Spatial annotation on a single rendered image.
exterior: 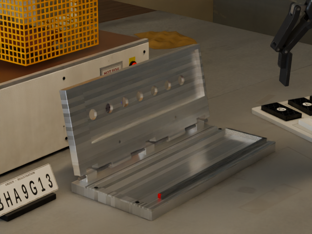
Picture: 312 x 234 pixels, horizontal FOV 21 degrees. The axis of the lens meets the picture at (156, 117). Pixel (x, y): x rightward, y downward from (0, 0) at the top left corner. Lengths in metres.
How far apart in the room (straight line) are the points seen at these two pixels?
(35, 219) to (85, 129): 0.21
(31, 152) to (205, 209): 0.42
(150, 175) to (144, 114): 0.16
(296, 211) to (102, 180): 0.39
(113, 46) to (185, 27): 1.01
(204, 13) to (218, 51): 1.91
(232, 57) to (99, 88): 0.97
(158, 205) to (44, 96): 0.39
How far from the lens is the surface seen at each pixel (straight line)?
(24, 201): 1.64
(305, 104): 2.17
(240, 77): 2.44
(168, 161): 1.80
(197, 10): 4.56
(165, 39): 2.79
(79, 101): 1.67
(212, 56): 2.64
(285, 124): 2.06
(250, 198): 1.69
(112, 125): 1.75
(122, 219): 1.60
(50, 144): 1.87
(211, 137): 1.93
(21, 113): 1.79
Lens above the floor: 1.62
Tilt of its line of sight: 20 degrees down
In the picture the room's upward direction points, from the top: straight up
